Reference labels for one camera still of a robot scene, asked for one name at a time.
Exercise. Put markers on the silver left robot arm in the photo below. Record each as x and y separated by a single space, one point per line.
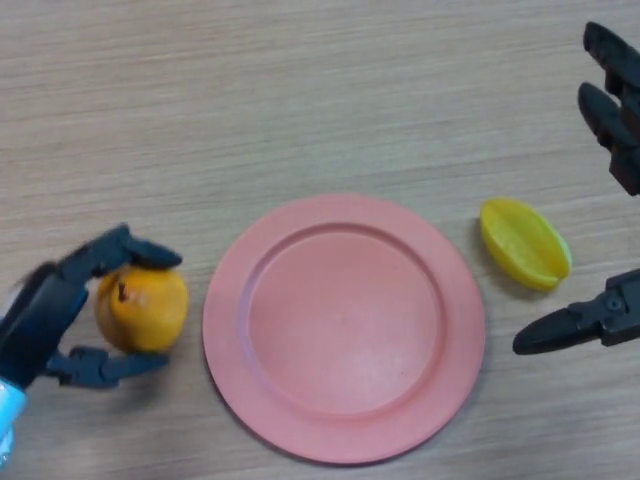
9 405

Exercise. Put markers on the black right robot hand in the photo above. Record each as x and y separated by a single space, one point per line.
617 130

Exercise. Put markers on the pink round plate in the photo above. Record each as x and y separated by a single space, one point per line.
345 325

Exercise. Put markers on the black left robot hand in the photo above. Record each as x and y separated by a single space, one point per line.
40 320

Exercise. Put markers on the yellow orange pear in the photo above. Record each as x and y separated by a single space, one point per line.
150 315

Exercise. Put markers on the yellow starfruit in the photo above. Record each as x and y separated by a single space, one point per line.
525 242

